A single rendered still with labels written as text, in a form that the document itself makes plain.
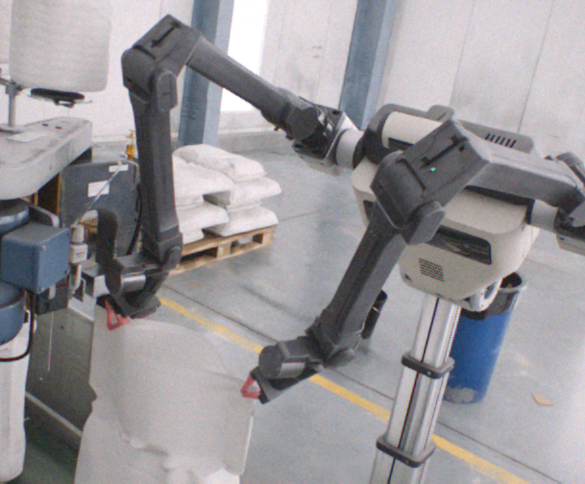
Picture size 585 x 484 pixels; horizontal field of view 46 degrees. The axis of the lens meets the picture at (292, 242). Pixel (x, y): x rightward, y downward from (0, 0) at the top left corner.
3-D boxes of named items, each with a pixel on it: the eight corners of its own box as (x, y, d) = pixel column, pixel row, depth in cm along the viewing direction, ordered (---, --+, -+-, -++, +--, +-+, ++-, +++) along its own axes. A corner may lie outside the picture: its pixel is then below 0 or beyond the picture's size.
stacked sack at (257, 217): (280, 229, 526) (283, 209, 521) (223, 244, 473) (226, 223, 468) (238, 212, 548) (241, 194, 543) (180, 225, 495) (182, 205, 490)
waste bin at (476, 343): (507, 385, 371) (541, 276, 351) (472, 422, 330) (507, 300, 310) (427, 350, 396) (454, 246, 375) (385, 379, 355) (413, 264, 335)
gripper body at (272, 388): (246, 372, 125) (273, 357, 121) (278, 355, 134) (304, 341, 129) (262, 404, 124) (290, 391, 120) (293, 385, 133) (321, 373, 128)
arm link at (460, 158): (478, 157, 81) (434, 100, 86) (403, 231, 88) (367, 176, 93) (621, 197, 112) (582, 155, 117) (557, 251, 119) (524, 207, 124)
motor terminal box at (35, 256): (69, 288, 122) (73, 227, 119) (39, 309, 113) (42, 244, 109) (27, 277, 124) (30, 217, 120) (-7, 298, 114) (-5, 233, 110)
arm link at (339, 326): (455, 206, 88) (413, 148, 93) (420, 214, 86) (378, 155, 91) (356, 366, 121) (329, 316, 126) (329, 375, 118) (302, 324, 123)
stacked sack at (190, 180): (238, 193, 465) (241, 173, 460) (167, 205, 412) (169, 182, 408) (193, 177, 487) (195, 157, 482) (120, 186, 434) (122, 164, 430)
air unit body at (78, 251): (88, 293, 151) (93, 227, 146) (70, 298, 147) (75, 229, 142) (75, 285, 153) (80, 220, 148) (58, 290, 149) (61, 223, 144)
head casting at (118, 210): (138, 266, 169) (150, 149, 160) (53, 288, 150) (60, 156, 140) (63, 229, 185) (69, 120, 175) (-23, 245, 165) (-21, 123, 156)
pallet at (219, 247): (273, 243, 528) (276, 226, 523) (162, 278, 430) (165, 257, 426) (193, 213, 568) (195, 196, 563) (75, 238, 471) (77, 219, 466)
